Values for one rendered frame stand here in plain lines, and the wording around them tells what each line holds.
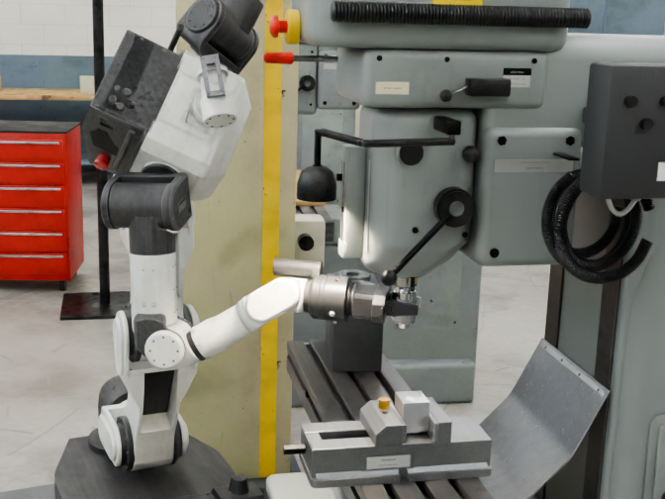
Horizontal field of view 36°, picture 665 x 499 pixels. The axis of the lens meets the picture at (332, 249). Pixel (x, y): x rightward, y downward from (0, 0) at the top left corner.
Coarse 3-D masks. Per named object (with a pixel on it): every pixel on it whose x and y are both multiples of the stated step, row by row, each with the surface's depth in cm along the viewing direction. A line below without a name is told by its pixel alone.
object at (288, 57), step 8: (264, 56) 190; (272, 56) 189; (280, 56) 190; (288, 56) 190; (296, 56) 191; (304, 56) 191; (312, 56) 191; (320, 56) 192; (328, 56) 192; (336, 56) 192
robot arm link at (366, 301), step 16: (336, 288) 195; (352, 288) 196; (368, 288) 198; (384, 288) 197; (336, 304) 195; (352, 304) 195; (368, 304) 194; (384, 304) 192; (336, 320) 198; (384, 320) 194
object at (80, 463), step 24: (120, 384) 283; (96, 432) 291; (72, 456) 280; (96, 456) 280; (192, 456) 282; (216, 456) 282; (72, 480) 266; (96, 480) 267; (120, 480) 267; (144, 480) 267; (168, 480) 268; (192, 480) 268; (216, 480) 269; (240, 480) 252
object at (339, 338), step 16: (336, 272) 256; (352, 272) 257; (368, 272) 257; (352, 320) 241; (368, 320) 241; (336, 336) 242; (352, 336) 242; (368, 336) 242; (336, 352) 243; (352, 352) 243; (368, 352) 243; (336, 368) 244; (352, 368) 244; (368, 368) 244
